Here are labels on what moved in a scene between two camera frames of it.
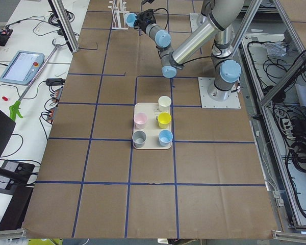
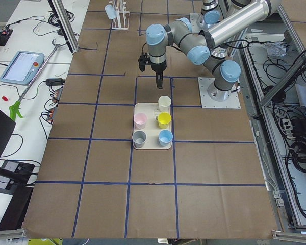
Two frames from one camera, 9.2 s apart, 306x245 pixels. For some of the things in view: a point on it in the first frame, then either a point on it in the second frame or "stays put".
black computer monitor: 1,127 stays put
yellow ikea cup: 164,119 stays put
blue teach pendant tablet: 23,68 stays put
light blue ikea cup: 130,19 -> 110,11
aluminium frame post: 65,23 stays put
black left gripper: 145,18 -> 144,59
